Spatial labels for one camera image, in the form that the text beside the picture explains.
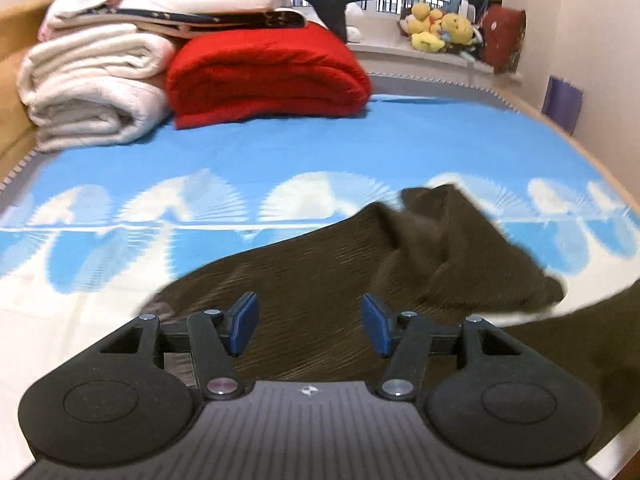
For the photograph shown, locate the purple folded mat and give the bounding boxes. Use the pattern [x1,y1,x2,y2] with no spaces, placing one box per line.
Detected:
[541,76,584,135]

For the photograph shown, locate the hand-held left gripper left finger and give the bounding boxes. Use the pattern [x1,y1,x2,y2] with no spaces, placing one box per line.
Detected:
[99,291,260,402]

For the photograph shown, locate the white folded fluffy blanket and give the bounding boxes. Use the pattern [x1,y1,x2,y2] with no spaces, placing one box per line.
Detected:
[17,22,178,153]

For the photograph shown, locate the red bag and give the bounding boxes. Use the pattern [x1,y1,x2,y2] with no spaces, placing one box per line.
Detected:
[482,5,527,76]

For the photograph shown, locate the wooden bed frame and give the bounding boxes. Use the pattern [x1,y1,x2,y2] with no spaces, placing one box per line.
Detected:
[0,0,636,221]

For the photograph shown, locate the dark brown corduroy pants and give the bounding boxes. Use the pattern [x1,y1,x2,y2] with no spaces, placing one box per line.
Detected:
[142,184,640,461]

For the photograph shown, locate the blue and white bed sheet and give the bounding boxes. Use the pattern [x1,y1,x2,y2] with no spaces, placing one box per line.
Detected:
[0,94,635,476]

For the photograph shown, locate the navy patterned folded blanket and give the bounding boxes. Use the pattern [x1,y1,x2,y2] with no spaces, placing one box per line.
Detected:
[102,6,308,40]

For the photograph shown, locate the yellow plush toys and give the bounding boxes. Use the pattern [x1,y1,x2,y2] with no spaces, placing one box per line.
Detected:
[402,1,476,55]

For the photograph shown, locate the red folded blanket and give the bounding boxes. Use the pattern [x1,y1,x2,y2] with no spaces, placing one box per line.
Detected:
[166,24,373,130]

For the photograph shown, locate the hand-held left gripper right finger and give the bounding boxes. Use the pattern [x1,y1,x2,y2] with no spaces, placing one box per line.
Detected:
[361,294,522,402]

